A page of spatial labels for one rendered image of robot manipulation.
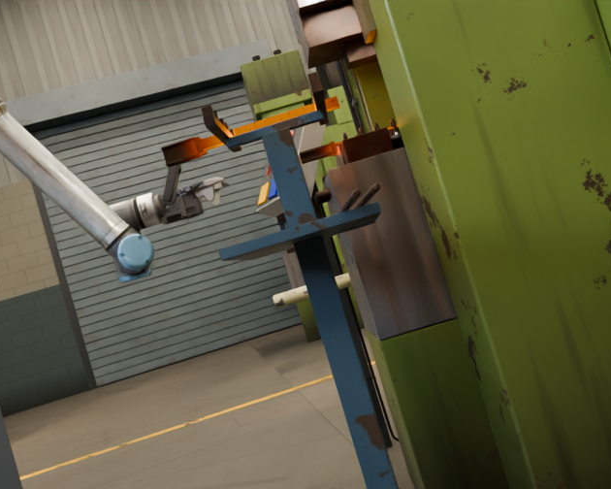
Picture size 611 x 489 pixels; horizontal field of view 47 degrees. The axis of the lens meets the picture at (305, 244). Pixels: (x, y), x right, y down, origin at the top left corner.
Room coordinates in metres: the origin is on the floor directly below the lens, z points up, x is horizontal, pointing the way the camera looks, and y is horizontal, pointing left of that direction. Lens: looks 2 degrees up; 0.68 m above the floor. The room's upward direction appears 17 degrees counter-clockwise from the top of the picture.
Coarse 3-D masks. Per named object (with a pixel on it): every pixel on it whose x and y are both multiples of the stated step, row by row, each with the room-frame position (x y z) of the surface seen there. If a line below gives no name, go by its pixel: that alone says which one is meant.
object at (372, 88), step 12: (348, 72) 2.25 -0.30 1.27; (360, 72) 2.14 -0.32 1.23; (372, 72) 2.14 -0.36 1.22; (360, 84) 2.14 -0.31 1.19; (372, 84) 2.14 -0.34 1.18; (384, 84) 2.15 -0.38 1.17; (372, 96) 2.14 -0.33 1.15; (384, 96) 2.14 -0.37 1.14; (360, 108) 2.23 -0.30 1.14; (372, 108) 2.14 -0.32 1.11; (384, 108) 2.14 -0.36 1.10; (372, 120) 2.14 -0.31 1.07; (384, 120) 2.14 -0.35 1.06; (396, 120) 2.15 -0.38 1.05
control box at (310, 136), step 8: (296, 128) 2.44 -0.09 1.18; (304, 128) 2.37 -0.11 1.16; (312, 128) 2.39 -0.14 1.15; (320, 128) 2.40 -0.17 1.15; (296, 136) 2.42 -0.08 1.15; (304, 136) 2.37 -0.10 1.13; (312, 136) 2.38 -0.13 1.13; (320, 136) 2.39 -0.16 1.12; (296, 144) 2.39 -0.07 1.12; (304, 144) 2.36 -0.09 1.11; (312, 144) 2.38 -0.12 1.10; (320, 144) 2.39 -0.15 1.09; (304, 168) 2.35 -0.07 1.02; (312, 168) 2.37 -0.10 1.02; (264, 176) 2.64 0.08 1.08; (272, 176) 2.55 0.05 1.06; (312, 176) 2.36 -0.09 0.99; (264, 184) 2.61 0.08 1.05; (312, 184) 2.36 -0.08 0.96; (272, 200) 2.48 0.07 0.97; (256, 208) 2.62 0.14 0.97; (264, 208) 2.56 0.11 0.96; (272, 208) 2.54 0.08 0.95; (280, 208) 2.52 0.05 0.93
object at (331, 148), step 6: (330, 144) 1.93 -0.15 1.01; (336, 144) 1.94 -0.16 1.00; (306, 150) 1.94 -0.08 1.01; (312, 150) 1.94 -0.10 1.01; (318, 150) 1.95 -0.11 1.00; (324, 150) 1.95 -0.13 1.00; (330, 150) 1.95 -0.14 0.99; (336, 150) 1.93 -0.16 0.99; (300, 156) 1.95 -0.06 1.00; (306, 156) 1.95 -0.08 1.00; (312, 156) 1.95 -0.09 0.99; (318, 156) 1.94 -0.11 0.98; (324, 156) 1.95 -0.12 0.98; (306, 162) 1.96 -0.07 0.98
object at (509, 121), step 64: (384, 0) 1.48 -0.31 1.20; (448, 0) 1.48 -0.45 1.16; (512, 0) 1.48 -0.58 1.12; (576, 0) 1.48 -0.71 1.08; (384, 64) 1.66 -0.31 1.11; (448, 64) 1.48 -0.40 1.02; (512, 64) 1.48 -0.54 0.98; (576, 64) 1.48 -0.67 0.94; (448, 128) 1.47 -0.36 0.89; (512, 128) 1.48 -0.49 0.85; (576, 128) 1.48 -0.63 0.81; (448, 192) 1.47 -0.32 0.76; (512, 192) 1.48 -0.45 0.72; (576, 192) 1.48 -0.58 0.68; (448, 256) 1.61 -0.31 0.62; (512, 256) 1.48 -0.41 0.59; (576, 256) 1.48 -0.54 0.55; (512, 320) 1.47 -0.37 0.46; (576, 320) 1.48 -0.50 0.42; (512, 384) 1.47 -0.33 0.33; (576, 384) 1.48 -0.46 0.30; (512, 448) 1.56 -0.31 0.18; (576, 448) 1.48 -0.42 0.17
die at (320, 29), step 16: (304, 16) 1.88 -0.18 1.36; (320, 16) 1.88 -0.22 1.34; (336, 16) 1.88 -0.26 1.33; (352, 16) 1.88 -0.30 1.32; (304, 32) 1.88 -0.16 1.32; (320, 32) 1.88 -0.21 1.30; (336, 32) 1.88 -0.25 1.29; (352, 32) 1.88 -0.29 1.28; (304, 48) 2.01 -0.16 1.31; (320, 48) 1.91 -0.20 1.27; (336, 48) 1.95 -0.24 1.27; (320, 64) 2.07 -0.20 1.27
